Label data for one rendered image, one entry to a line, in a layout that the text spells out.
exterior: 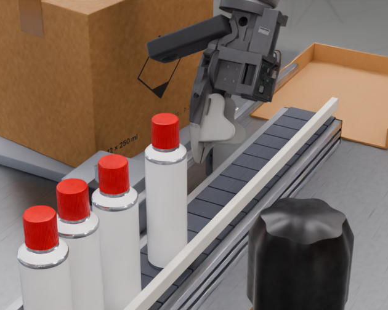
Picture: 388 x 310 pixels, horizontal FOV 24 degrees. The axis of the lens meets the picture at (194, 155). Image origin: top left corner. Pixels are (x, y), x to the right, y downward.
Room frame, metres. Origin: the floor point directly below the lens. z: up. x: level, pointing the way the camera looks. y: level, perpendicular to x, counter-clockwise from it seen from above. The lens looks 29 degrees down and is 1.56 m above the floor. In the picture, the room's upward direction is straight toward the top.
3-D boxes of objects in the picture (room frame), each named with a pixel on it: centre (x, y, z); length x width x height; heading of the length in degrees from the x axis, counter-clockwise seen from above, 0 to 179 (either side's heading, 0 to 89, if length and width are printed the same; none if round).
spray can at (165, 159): (0.95, 0.03, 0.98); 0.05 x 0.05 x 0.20
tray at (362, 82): (1.53, -0.29, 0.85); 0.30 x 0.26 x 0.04; 151
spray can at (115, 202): (0.84, 0.09, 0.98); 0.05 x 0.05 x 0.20
